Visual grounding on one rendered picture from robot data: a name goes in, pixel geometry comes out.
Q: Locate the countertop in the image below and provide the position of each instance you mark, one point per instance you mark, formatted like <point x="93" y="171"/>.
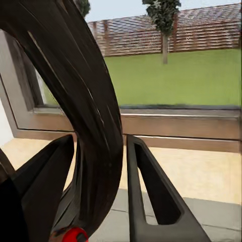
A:
<point x="207" y="175"/>

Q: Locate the electric kettle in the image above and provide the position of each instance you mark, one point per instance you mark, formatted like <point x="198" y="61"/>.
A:
<point x="61" y="46"/>

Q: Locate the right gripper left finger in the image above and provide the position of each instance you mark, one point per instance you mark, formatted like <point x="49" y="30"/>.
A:
<point x="29" y="197"/>

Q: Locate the fixed window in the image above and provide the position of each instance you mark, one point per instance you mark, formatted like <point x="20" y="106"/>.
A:
<point x="176" y="68"/>

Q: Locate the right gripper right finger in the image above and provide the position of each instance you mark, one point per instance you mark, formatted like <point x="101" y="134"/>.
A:
<point x="176" y="222"/>

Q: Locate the drop in sink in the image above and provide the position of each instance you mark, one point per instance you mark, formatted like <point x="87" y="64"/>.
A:
<point x="221" y="221"/>

